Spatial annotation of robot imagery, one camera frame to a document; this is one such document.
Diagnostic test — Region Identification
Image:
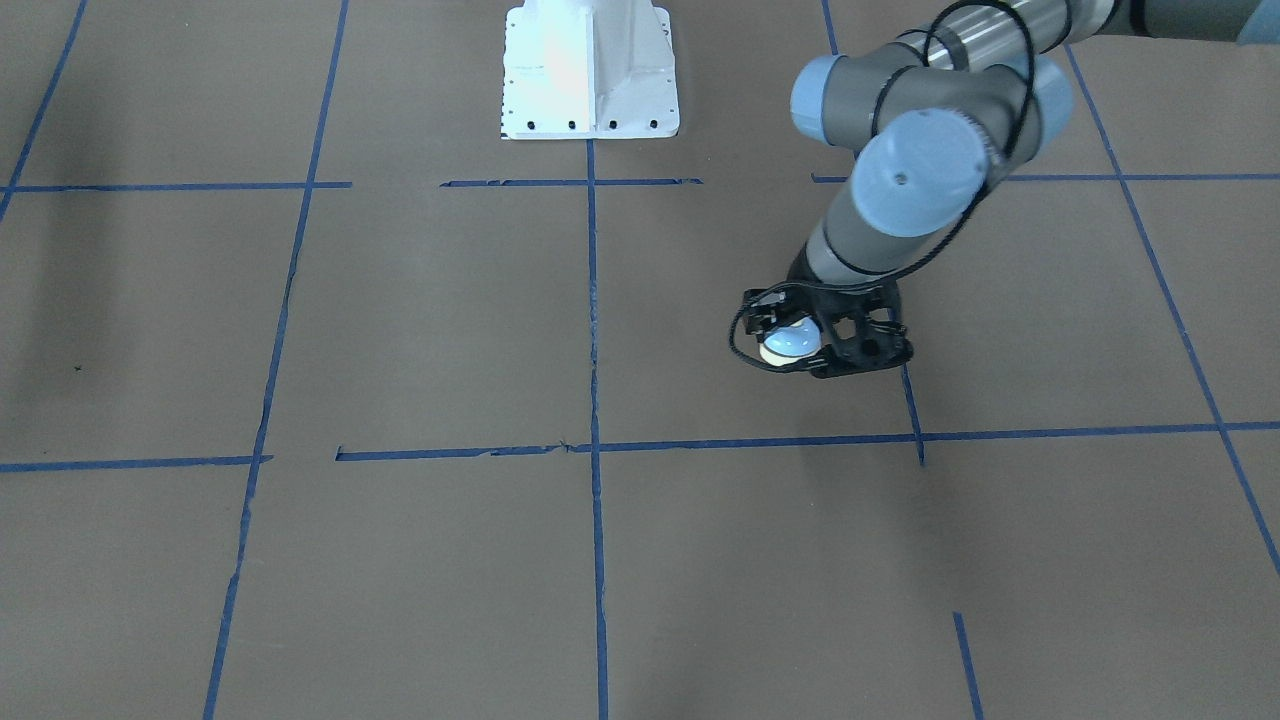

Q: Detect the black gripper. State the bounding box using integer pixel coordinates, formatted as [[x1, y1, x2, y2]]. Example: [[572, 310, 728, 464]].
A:
[[742, 252, 826, 346]]

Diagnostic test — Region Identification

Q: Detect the white blue call bell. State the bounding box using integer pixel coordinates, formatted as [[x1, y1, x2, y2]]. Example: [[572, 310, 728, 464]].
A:
[[758, 316, 823, 366]]

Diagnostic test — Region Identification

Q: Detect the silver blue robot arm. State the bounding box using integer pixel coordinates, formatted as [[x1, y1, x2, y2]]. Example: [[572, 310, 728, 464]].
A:
[[732, 1, 1277, 369]]

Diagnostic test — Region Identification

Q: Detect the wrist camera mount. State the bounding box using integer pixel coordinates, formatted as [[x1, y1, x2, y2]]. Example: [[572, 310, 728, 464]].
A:
[[806, 281, 914, 379]]

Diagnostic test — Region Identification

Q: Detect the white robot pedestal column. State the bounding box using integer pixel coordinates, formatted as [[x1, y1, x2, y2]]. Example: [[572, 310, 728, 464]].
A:
[[499, 1, 681, 141]]

